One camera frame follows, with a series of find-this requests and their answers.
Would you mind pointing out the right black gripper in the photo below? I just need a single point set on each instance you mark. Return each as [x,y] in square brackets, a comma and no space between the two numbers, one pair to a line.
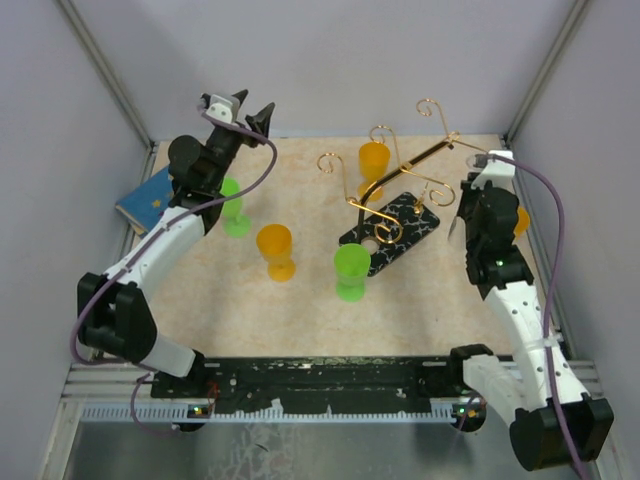
[467,193]

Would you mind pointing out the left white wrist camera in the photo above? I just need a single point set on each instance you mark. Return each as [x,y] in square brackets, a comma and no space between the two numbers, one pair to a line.
[216,107]

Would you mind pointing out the green goblet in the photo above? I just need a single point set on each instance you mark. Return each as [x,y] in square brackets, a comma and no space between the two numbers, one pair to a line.
[351,263]
[235,223]

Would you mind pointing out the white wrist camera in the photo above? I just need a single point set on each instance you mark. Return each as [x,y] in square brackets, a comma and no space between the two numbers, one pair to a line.
[489,169]
[216,107]

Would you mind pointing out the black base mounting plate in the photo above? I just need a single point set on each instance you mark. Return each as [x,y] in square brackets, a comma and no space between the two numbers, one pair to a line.
[316,385]

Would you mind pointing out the orange goblet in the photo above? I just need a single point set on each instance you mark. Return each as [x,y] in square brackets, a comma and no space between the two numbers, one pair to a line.
[522,224]
[275,243]
[374,158]

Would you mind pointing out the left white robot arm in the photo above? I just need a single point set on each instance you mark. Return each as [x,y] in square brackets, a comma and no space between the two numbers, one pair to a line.
[114,315]

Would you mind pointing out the clear wine glass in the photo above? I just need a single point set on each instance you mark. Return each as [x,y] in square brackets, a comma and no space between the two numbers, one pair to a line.
[456,234]

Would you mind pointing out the gold wine glass rack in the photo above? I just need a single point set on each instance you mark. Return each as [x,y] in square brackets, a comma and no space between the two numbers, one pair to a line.
[402,223]

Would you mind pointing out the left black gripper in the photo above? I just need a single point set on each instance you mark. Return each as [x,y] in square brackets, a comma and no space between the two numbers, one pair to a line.
[259,121]

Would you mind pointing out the aluminium frame rail front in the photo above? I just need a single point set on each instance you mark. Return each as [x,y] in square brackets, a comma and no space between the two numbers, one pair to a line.
[115,382]

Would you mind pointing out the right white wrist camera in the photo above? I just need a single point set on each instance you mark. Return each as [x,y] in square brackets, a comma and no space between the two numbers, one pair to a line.
[489,169]

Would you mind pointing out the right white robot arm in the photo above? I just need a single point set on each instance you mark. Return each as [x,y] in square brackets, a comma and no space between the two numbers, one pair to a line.
[551,416]

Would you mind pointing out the blue yellow box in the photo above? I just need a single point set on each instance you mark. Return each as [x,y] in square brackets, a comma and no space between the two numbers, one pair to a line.
[144,206]

